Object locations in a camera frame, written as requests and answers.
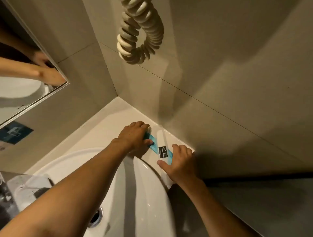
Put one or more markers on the person's right hand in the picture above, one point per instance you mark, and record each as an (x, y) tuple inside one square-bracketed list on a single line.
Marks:
[(182, 166)]

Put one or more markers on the person's left hand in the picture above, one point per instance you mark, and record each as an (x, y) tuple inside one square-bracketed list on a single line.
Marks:
[(132, 138)]

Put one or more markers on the blue toothbrush packet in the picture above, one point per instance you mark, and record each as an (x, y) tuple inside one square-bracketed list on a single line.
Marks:
[(153, 144)]

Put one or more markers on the translucent white comb packet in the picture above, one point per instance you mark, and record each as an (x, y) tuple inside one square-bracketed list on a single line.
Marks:
[(162, 141)]

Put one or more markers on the person's right forearm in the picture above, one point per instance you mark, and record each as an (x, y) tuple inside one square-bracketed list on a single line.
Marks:
[(210, 210)]

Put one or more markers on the person's left forearm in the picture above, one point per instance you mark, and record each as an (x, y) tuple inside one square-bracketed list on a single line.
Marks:
[(73, 193)]

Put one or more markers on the white sink basin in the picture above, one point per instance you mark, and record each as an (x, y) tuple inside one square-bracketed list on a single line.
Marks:
[(144, 195)]

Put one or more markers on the chrome sink drain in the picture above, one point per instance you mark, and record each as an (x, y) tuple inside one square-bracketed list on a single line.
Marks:
[(95, 217)]

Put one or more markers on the chrome faucet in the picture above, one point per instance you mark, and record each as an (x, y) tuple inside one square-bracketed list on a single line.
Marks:
[(22, 193)]

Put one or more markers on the blue wall sticker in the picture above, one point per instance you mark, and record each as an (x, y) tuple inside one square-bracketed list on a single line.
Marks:
[(13, 133)]

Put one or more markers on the wall mirror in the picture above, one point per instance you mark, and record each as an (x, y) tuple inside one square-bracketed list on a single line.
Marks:
[(17, 92)]

